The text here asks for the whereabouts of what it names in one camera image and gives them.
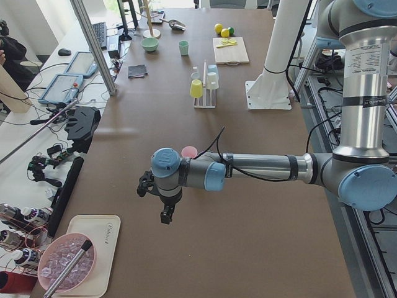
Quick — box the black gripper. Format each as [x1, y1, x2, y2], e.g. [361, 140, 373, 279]
[158, 187, 182, 224]

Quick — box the pink plastic cup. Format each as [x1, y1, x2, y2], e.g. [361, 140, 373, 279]
[181, 146, 198, 158]

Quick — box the green plastic cup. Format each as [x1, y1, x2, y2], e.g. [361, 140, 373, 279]
[178, 40, 189, 56]

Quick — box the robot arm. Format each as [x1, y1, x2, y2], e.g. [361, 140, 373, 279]
[150, 1, 396, 224]

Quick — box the yellow plastic cup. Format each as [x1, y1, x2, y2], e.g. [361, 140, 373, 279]
[190, 79, 203, 98]

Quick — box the grey plastic cup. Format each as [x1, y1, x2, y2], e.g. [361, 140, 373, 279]
[190, 72, 200, 80]

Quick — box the cream plastic cup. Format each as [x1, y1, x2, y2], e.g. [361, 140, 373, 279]
[206, 72, 219, 90]

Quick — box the light blue plastic cup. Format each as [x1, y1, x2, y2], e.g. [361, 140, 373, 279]
[207, 64, 218, 75]

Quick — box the cream plastic tray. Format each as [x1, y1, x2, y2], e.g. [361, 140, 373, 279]
[53, 215, 121, 297]

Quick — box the pink bowl of ice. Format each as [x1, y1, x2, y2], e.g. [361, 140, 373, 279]
[38, 233, 96, 293]

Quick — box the grey folded cloth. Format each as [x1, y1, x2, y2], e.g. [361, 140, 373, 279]
[127, 65, 148, 78]

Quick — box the green bowl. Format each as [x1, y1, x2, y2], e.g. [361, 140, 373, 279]
[141, 37, 159, 52]

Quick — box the blue teach pendant tablet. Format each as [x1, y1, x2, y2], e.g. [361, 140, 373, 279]
[64, 52, 97, 78]

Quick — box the wooden cutting board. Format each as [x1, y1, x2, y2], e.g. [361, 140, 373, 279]
[212, 37, 249, 65]

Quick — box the yellow plastic knife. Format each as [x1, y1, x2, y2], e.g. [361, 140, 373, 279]
[216, 43, 237, 48]

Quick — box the wooden mug tree stand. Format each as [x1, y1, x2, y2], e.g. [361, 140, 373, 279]
[140, 0, 161, 39]

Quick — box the metal scoop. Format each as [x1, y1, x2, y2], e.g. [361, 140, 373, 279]
[161, 18, 186, 32]

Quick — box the yellow lemon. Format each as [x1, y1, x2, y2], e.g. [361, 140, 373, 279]
[220, 28, 230, 38]
[214, 23, 223, 35]

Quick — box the black computer mouse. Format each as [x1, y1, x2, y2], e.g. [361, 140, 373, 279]
[58, 48, 71, 56]

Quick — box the black keyboard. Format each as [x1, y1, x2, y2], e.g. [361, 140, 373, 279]
[92, 22, 107, 50]

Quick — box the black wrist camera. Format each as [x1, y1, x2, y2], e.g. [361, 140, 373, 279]
[136, 171, 159, 197]

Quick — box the metal ice scoop handle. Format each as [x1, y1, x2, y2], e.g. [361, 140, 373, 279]
[43, 240, 92, 298]

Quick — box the white wire cup holder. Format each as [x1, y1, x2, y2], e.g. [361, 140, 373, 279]
[193, 60, 218, 109]

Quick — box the black plastic bracket part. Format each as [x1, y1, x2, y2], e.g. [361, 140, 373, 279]
[65, 107, 101, 153]

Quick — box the aluminium frame post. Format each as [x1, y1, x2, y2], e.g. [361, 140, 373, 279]
[70, 0, 117, 96]

